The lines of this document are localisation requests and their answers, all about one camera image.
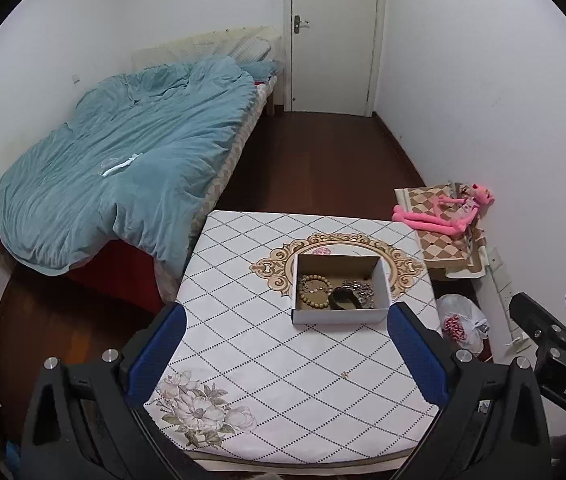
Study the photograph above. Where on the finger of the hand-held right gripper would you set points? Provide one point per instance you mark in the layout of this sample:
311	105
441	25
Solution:
538	322

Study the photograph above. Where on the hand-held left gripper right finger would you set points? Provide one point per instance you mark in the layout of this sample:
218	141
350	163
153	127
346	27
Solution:
418	355

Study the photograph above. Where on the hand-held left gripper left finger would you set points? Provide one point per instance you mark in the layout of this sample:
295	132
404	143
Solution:
158	350

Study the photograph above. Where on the cardboard box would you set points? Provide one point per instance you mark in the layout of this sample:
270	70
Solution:
333	316

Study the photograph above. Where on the black wristband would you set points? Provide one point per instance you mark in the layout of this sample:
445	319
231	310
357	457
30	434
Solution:
338	302

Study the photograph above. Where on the white power strip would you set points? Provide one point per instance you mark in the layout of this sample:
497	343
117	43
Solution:
505	290

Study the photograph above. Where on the white plastic bag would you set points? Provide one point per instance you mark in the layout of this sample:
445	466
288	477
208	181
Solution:
463	310

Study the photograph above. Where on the bed with blue duvet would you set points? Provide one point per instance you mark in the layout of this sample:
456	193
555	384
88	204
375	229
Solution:
128	275

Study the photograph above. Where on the diamond patterned tablecloth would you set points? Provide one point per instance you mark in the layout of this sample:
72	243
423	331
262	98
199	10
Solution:
273	360

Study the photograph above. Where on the pink plush toy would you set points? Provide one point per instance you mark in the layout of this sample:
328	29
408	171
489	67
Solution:
423	217

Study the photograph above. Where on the white strip on quilt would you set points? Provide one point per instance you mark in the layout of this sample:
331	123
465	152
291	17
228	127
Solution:
119	166

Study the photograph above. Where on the blue quilt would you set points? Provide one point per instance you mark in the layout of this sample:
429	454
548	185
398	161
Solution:
113	160

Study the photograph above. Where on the blue pillow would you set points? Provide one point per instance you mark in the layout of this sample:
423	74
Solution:
263	69

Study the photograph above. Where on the white pillow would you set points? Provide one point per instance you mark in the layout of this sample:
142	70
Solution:
250	47

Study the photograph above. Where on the white door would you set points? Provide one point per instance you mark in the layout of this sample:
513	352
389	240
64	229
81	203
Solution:
333	50

